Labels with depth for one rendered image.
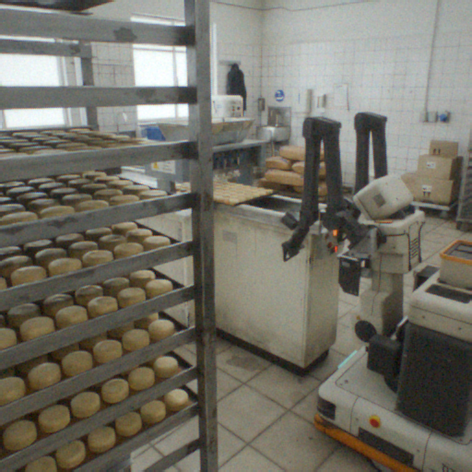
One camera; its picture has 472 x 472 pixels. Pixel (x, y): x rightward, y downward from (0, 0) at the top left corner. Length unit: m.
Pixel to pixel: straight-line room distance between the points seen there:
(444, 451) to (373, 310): 0.56
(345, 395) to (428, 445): 0.36
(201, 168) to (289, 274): 1.59
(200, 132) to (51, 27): 0.26
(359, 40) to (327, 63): 0.55
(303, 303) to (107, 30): 1.83
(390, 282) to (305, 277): 0.47
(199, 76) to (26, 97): 0.26
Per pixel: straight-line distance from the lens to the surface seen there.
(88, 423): 0.87
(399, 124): 6.35
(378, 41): 6.53
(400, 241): 1.83
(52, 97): 0.68
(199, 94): 0.76
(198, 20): 0.76
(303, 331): 2.39
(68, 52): 1.14
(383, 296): 1.98
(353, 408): 2.03
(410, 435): 1.97
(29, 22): 0.68
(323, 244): 2.22
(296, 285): 2.30
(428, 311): 1.72
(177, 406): 1.01
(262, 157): 2.88
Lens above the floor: 1.52
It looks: 18 degrees down
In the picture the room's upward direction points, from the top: straight up
